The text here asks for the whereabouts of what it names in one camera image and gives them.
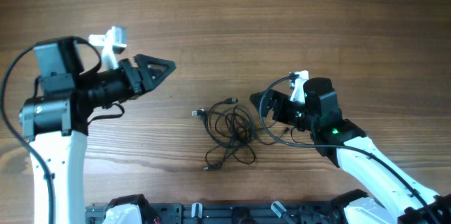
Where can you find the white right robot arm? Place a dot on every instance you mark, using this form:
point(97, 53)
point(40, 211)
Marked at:
point(391, 195)

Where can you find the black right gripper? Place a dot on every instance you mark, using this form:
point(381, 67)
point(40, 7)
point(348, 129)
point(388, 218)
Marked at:
point(279, 108)

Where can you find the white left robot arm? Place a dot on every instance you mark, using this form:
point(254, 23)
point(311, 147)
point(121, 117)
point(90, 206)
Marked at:
point(55, 124)

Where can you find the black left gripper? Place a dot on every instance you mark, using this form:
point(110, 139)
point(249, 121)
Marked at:
point(133, 77)

